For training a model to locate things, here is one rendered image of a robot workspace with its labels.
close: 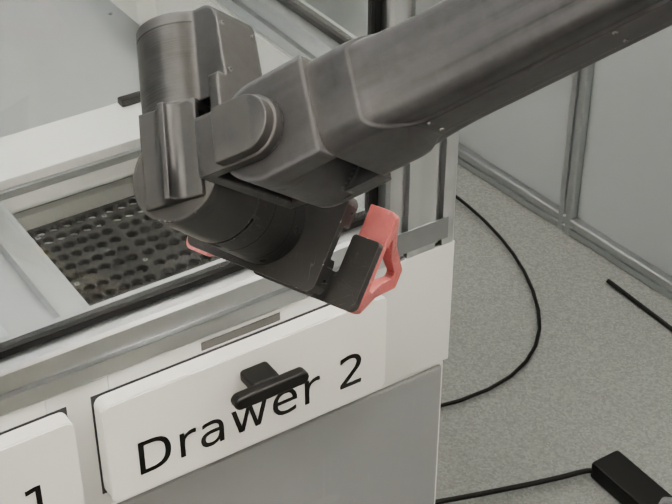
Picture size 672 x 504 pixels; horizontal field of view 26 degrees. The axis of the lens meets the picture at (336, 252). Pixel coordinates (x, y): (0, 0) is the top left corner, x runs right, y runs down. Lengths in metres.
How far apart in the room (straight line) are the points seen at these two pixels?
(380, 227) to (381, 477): 0.65
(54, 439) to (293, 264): 0.40
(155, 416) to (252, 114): 0.54
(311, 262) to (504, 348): 1.90
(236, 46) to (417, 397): 0.70
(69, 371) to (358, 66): 0.54
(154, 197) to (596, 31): 0.27
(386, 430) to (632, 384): 1.29
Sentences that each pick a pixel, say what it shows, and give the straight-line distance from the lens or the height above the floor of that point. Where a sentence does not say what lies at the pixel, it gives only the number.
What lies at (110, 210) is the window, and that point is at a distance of 1.17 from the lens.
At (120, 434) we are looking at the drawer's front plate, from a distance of 1.26.
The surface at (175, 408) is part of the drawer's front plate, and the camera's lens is 1.27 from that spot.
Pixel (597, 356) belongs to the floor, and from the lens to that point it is 2.78.
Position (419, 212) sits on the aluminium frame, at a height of 0.99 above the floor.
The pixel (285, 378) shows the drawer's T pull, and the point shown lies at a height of 0.91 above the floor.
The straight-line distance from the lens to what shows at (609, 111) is 2.91.
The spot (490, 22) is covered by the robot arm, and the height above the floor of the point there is 1.41.
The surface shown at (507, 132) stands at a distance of 3.16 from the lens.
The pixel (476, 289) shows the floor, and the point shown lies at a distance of 2.92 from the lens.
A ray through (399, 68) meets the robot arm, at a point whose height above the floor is 1.38.
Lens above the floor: 1.73
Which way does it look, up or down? 35 degrees down
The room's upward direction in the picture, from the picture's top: straight up
